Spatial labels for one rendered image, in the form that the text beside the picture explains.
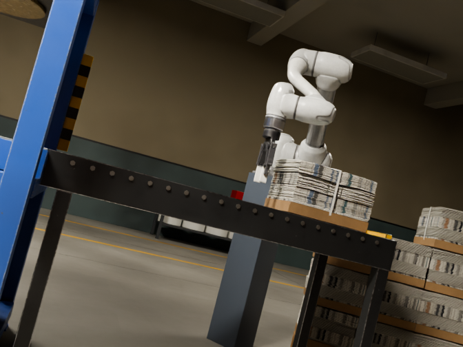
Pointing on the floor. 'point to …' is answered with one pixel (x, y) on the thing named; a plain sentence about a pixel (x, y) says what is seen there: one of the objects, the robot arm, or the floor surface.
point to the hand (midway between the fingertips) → (261, 175)
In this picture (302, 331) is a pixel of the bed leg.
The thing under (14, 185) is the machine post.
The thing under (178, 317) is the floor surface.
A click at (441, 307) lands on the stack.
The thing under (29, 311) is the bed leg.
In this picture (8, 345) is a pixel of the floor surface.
